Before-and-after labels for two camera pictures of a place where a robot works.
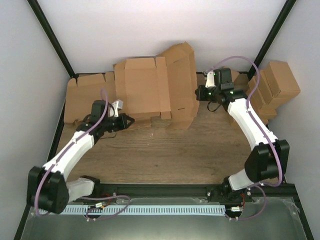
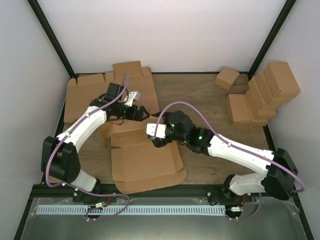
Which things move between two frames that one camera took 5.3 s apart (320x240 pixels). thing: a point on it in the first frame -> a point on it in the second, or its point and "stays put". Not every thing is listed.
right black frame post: (271, 34) stays put
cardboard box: (162, 87) -> (136, 164)
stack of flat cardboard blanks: (79, 94) stays put
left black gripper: (124, 117) -> (133, 114)
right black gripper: (199, 93) -> (160, 144)
